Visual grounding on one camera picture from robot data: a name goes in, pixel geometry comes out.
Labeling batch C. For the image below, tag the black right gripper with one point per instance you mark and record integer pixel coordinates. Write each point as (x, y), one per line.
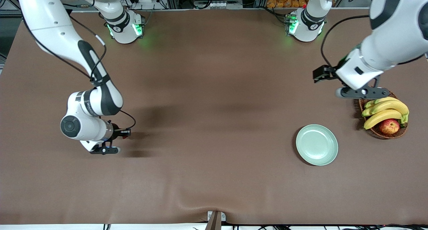
(116, 131)

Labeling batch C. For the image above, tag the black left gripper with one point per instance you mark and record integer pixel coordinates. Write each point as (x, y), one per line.
(329, 73)

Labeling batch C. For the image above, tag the red apple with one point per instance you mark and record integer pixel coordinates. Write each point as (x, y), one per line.
(389, 126)

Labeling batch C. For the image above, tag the pale green round plate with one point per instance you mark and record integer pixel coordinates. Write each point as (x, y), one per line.
(317, 144)

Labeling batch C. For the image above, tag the yellow banana bunch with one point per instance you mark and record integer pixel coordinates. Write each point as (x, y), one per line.
(388, 106)

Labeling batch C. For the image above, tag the brown wicker basket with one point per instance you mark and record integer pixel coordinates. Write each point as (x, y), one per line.
(381, 134)

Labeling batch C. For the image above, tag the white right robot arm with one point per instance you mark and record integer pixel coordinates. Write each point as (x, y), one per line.
(50, 26)

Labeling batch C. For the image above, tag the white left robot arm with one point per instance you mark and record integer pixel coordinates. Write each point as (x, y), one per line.
(394, 39)

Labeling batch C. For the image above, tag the brown table mat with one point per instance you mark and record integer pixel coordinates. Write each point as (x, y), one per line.
(214, 173)

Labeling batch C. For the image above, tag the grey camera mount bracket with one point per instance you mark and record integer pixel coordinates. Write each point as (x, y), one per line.
(215, 223)

